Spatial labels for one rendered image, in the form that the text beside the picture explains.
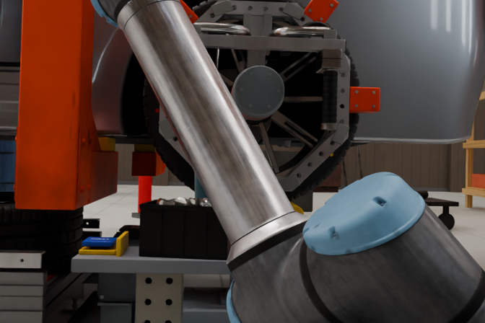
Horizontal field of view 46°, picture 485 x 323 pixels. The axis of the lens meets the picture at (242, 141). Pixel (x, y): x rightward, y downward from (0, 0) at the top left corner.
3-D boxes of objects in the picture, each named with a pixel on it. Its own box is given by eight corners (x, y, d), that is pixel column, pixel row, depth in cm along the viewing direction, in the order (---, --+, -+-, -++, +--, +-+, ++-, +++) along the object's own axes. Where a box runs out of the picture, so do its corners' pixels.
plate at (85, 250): (120, 249, 134) (120, 244, 134) (115, 255, 126) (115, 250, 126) (86, 248, 133) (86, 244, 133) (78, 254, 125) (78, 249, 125)
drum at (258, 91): (276, 122, 167) (278, 74, 168) (286, 117, 146) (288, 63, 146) (229, 120, 167) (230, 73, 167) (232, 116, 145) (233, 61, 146)
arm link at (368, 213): (474, 319, 63) (372, 201, 62) (361, 360, 73) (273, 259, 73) (488, 243, 75) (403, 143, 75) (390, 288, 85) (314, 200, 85)
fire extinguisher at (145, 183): (157, 216, 597) (159, 161, 598) (154, 219, 572) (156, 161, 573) (133, 215, 597) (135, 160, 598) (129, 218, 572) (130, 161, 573)
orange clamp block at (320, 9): (316, 33, 170) (333, 9, 170) (321, 27, 162) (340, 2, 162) (297, 19, 169) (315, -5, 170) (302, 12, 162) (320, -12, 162)
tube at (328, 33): (321, 53, 162) (322, 16, 163) (336, 40, 143) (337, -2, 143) (260, 50, 161) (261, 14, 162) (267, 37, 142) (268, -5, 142)
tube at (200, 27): (252, 50, 161) (253, 14, 161) (258, 37, 142) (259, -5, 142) (190, 48, 160) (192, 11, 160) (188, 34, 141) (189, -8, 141)
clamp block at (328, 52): (333, 73, 149) (334, 53, 149) (341, 68, 140) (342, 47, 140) (315, 73, 149) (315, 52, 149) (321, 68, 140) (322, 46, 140)
